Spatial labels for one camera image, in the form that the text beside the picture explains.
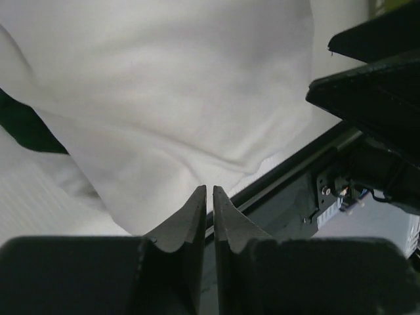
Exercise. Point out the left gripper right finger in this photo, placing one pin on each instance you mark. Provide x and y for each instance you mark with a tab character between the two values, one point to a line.
258	275

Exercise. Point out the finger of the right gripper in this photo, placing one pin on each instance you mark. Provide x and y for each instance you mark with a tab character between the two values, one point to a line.
381	99
387	35

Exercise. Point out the white and green t-shirt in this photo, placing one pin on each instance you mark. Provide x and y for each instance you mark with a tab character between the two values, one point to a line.
154	98

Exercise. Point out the olive green plastic bin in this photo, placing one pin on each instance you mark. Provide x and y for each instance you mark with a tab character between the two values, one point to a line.
378	7

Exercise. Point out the right white cable duct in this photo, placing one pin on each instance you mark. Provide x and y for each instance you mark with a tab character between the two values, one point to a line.
328	214

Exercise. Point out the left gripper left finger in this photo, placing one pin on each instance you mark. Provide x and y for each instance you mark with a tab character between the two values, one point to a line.
158	273

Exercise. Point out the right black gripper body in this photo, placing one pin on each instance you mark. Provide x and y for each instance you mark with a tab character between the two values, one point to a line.
383	172

